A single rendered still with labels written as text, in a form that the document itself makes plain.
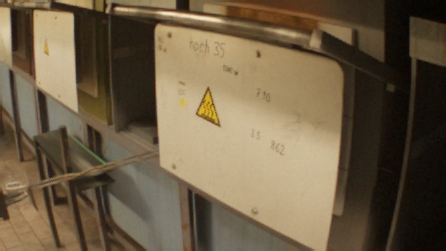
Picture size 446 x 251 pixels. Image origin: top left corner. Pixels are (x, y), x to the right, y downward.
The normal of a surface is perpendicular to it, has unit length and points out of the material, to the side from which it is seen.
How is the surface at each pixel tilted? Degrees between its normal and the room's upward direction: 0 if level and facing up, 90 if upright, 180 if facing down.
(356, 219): 90
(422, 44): 90
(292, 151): 90
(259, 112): 90
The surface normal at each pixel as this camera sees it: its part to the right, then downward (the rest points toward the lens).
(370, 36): -0.79, 0.22
